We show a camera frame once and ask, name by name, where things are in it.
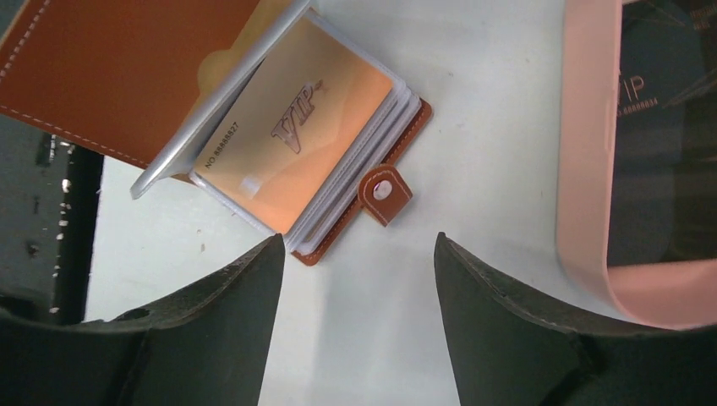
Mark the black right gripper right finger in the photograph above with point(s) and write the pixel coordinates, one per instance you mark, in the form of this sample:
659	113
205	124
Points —
511	344

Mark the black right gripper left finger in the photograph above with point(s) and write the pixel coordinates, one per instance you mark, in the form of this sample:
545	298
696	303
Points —
205	344

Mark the pink oval plastic tray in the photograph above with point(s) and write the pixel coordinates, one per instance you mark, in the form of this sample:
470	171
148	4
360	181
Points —
676	296

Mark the gold VIP card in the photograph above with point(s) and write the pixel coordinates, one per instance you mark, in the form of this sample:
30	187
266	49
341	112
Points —
297	117

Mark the brown leather card holder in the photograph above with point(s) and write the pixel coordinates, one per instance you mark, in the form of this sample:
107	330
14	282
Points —
149	82

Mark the black card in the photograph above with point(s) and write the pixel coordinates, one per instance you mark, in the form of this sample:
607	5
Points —
663	200

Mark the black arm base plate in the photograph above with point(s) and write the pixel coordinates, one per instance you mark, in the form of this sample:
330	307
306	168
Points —
50	191

